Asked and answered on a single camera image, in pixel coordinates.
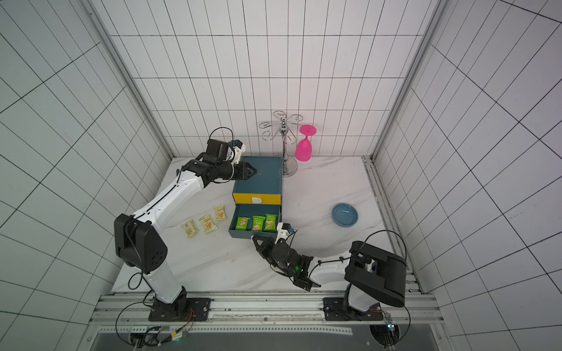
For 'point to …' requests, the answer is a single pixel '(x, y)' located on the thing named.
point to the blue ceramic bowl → (345, 214)
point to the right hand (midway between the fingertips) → (243, 244)
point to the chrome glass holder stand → (282, 124)
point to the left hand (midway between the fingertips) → (251, 176)
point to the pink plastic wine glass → (304, 148)
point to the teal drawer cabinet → (257, 206)
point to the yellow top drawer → (257, 199)
